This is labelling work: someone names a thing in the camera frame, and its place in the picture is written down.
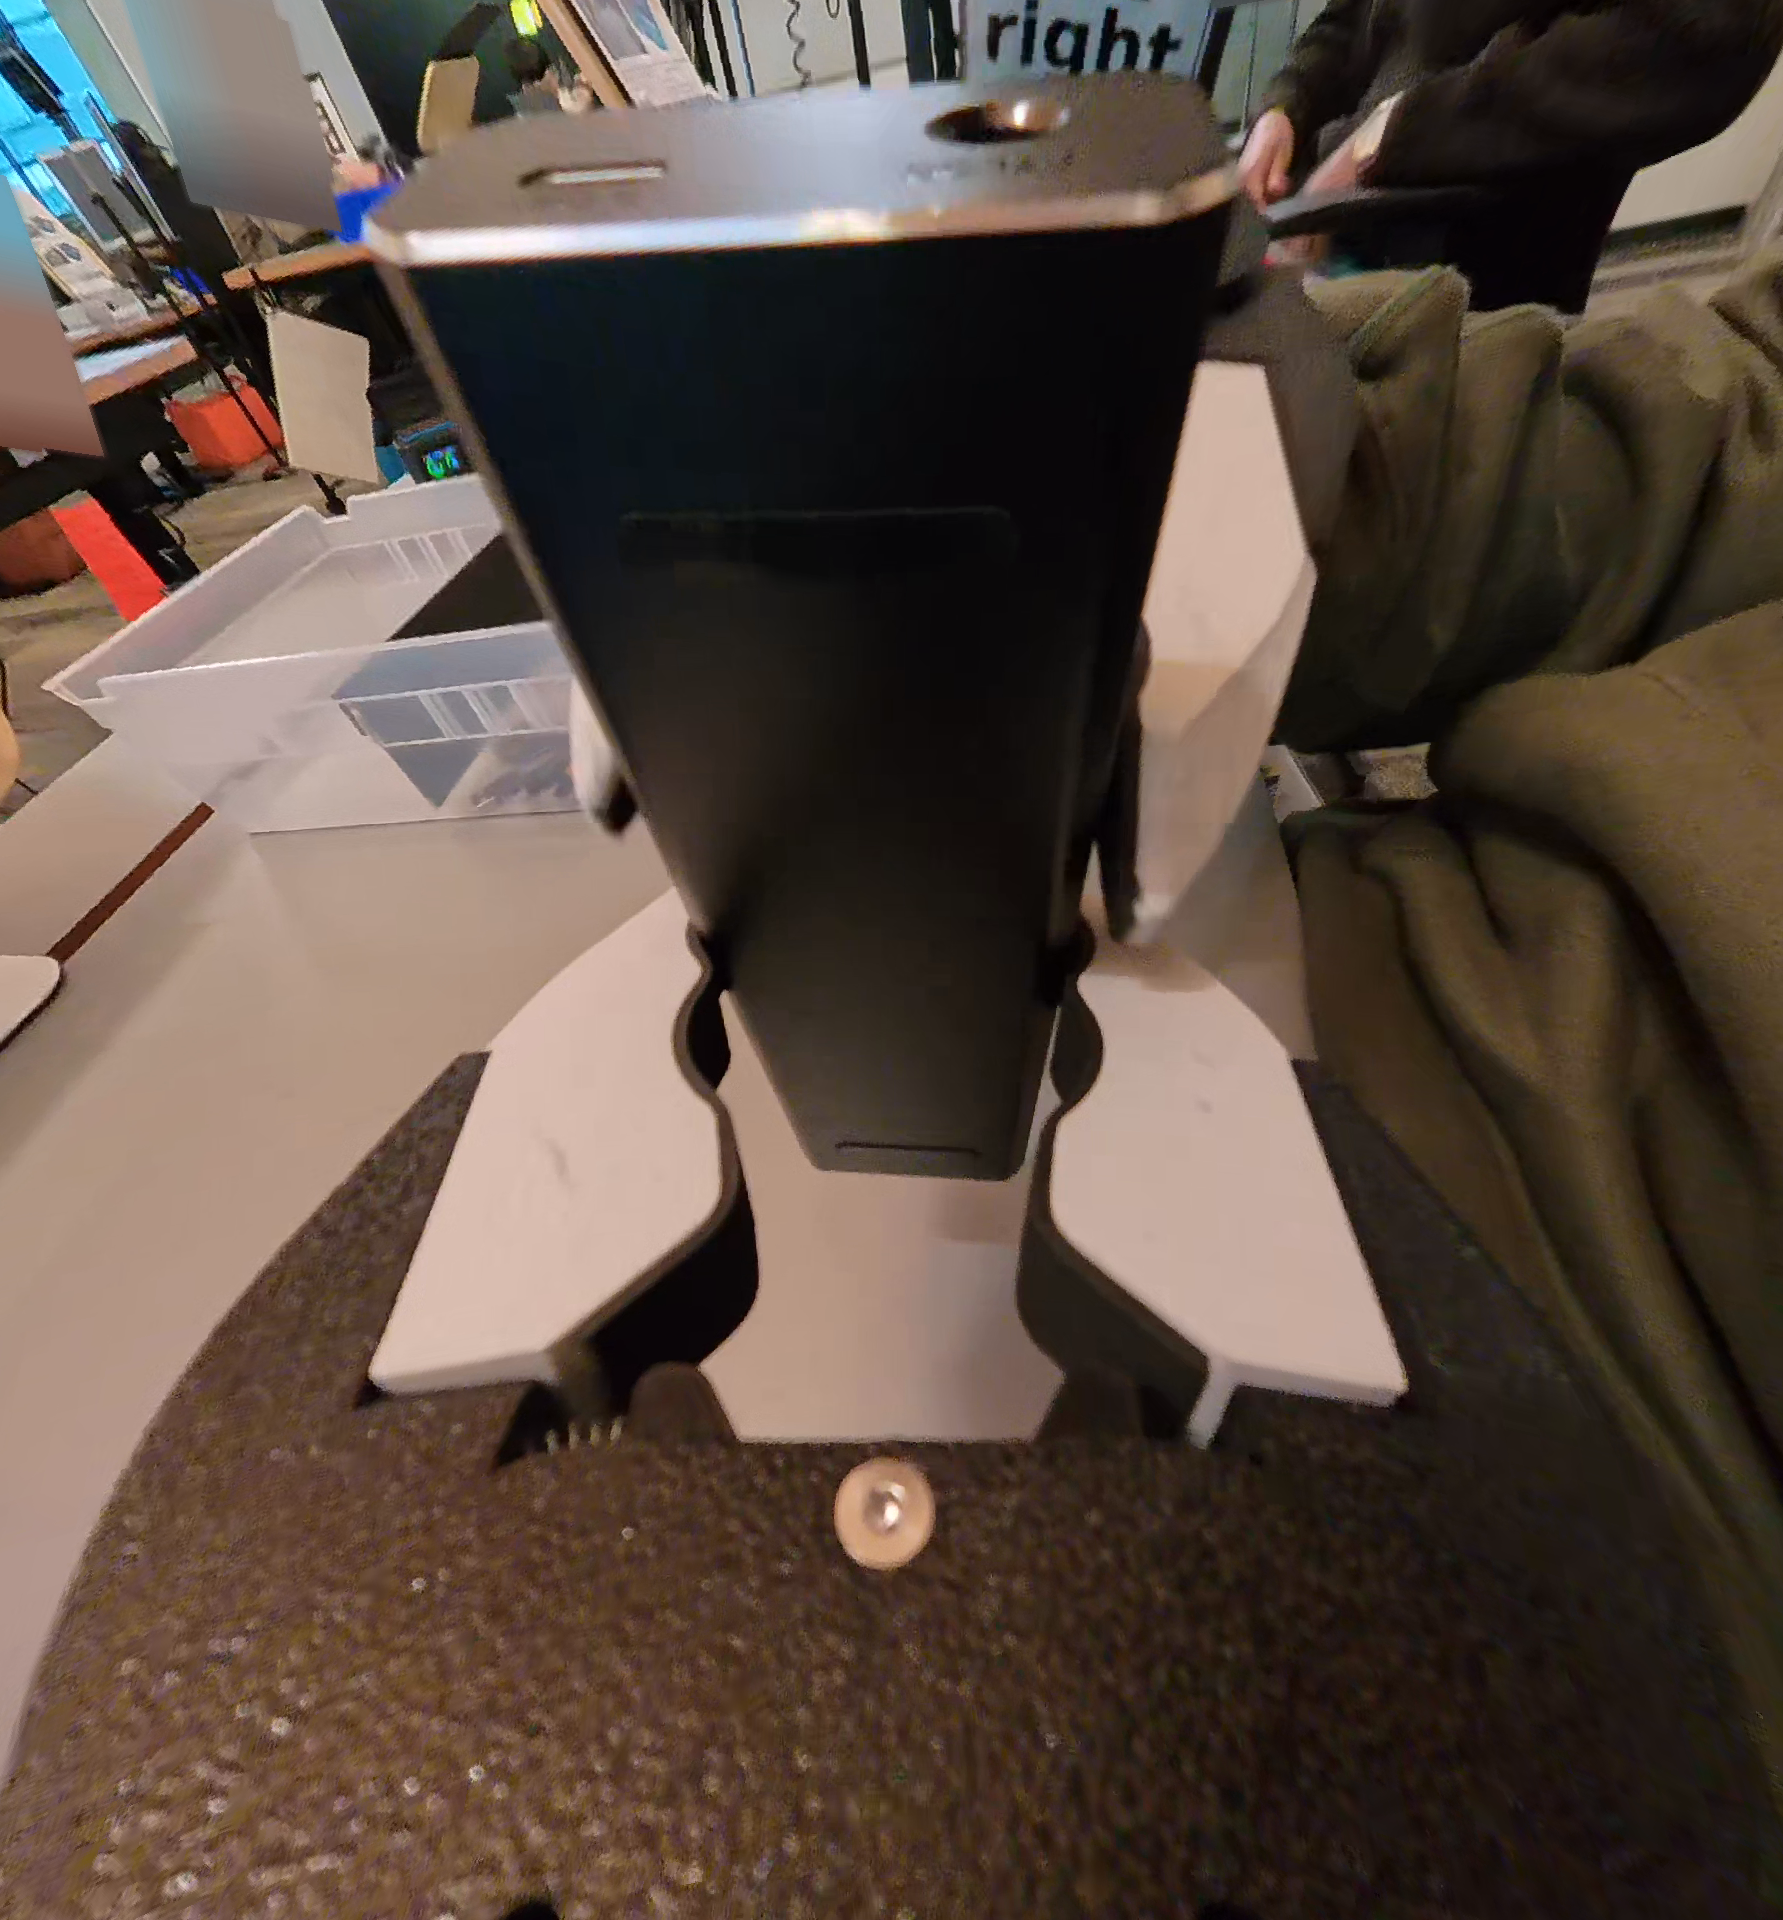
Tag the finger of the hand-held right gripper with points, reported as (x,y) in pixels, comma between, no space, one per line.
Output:
(1229,599)
(588,751)

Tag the black usb hub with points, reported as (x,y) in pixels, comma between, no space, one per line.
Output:
(831,599)

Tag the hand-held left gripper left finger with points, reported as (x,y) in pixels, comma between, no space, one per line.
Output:
(563,1184)

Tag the orange crate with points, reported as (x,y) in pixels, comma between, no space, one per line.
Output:
(229,426)

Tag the clear plastic bin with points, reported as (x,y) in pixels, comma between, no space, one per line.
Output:
(232,689)

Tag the person's right forearm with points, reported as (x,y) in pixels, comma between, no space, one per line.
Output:
(1507,496)

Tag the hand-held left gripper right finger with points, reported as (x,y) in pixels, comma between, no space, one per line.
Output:
(1222,1200)

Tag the orange traffic cone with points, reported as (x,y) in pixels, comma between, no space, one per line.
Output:
(112,563)

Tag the grey card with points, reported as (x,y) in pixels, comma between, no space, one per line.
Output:
(319,389)

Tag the grey desk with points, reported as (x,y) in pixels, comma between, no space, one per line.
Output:
(232,1125)
(67,870)

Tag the black device with green lights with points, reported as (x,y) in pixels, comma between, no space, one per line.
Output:
(436,456)

